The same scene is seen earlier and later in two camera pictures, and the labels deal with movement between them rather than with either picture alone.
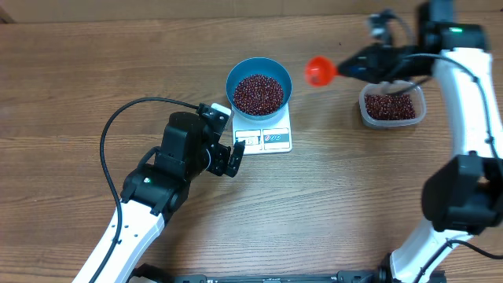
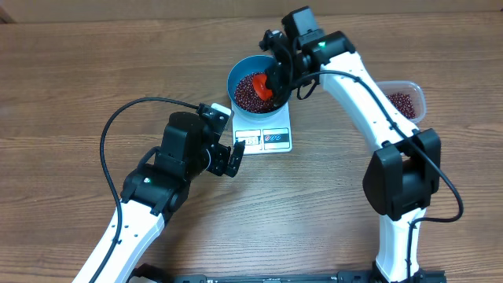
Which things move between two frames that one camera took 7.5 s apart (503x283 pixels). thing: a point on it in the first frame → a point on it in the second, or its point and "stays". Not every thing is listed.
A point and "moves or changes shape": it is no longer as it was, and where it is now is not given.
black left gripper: [218, 165] stays
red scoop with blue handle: [320, 71] moves or changes shape
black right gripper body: [387, 65] → [285, 76]
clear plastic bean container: [391, 104] stays
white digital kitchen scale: [272, 135] stays
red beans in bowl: [258, 95] stays
